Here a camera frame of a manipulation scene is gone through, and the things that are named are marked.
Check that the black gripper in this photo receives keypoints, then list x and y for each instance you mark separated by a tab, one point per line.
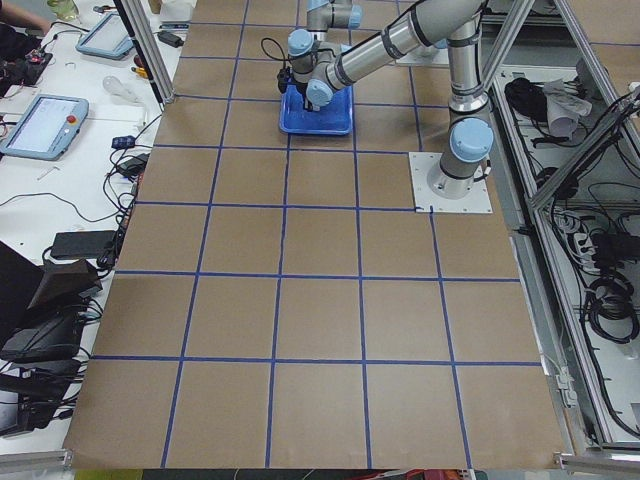
306	96

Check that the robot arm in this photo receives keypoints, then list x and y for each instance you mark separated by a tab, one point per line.
444	34
323	15

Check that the blue plastic tray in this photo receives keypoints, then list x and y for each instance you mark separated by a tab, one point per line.
334	119

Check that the black power adapter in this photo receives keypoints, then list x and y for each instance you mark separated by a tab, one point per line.
170	39

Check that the clear plastic bottle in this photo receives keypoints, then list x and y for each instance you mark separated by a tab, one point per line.
115	87

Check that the teach pendant far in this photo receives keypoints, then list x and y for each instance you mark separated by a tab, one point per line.
107	39

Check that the teach pendant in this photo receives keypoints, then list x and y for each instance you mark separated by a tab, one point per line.
107	39
47	129

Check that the teach pendant near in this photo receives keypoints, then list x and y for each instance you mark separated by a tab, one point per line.
47	129

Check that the black power brick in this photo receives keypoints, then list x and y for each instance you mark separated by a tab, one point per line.
82	244

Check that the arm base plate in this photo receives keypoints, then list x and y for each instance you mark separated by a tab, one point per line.
435	192

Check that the gold screwdriver handle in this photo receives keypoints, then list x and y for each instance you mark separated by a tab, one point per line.
139	71

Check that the aluminium frame post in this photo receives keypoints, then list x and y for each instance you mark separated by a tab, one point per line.
139	30

